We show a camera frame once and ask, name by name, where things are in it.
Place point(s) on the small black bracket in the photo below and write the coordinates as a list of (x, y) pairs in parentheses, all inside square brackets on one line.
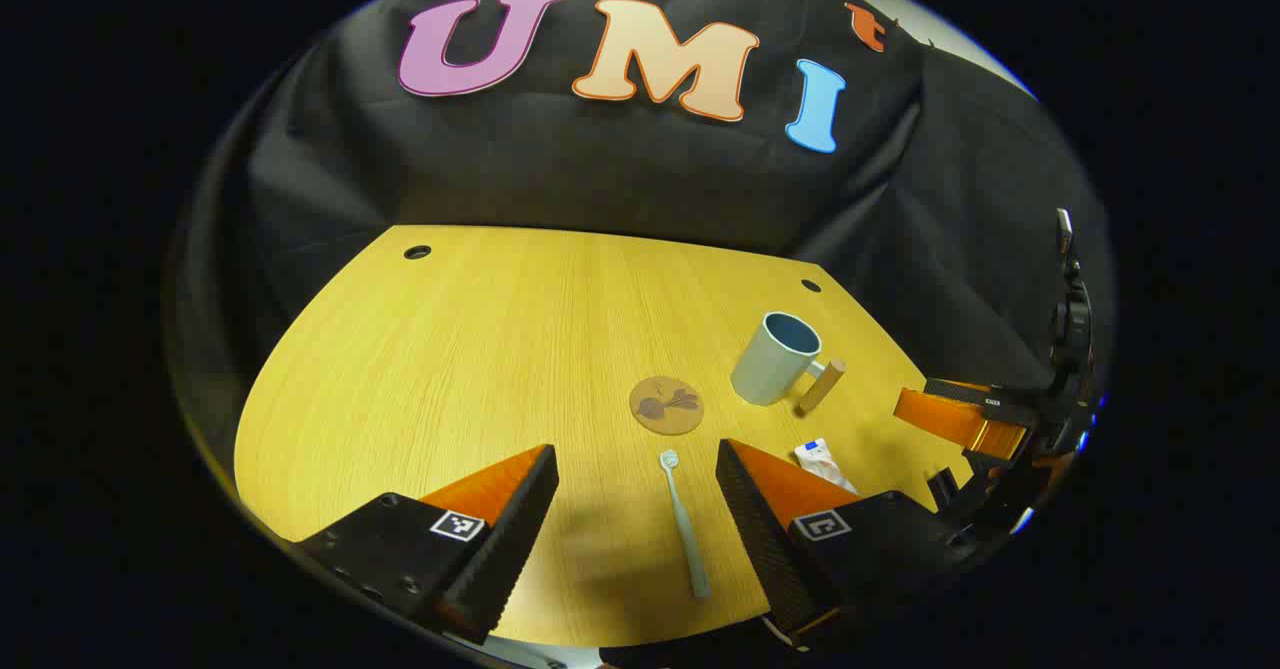
[(944, 489)]

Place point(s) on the round brown coaster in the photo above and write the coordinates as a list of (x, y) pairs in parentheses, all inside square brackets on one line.
[(666, 406)]

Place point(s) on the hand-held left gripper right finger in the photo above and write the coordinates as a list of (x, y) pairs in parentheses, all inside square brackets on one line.
[(760, 529)]

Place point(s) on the black backdrop cloth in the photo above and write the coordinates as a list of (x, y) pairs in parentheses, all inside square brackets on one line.
[(600, 169)]

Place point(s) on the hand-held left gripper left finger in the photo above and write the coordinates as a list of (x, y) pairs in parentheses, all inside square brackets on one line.
[(505, 539)]

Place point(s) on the white toothpaste tube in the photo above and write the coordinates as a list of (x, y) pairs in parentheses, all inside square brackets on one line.
[(822, 464)]

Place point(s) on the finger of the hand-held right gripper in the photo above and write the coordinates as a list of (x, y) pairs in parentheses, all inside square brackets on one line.
[(950, 417)]

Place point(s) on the pale green toothbrush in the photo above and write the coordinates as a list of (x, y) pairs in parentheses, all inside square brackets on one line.
[(686, 534)]

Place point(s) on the wooden desktop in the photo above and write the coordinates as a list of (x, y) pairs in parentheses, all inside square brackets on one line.
[(450, 369)]

